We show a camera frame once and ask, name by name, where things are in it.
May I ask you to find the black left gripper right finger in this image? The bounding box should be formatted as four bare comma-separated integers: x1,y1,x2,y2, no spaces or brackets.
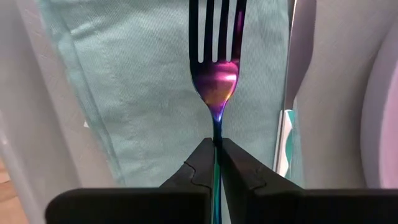
221,138,398,224

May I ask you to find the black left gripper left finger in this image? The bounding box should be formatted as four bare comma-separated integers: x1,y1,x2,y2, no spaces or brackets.
45,138,216,224

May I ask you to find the knife with teal white handle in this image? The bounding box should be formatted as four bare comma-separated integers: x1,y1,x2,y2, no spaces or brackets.
272,0,317,180

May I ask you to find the teal cloth napkin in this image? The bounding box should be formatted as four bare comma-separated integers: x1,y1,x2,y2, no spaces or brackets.
37,0,304,188

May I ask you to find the iridescent metal fork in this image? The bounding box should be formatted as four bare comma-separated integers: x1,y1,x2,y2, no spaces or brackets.
188,0,248,224

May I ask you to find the grey plastic tray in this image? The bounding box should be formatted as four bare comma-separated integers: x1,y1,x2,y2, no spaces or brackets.
0,0,379,224

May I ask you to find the lilac plastic plate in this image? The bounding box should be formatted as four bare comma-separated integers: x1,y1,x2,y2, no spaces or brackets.
360,18,398,190

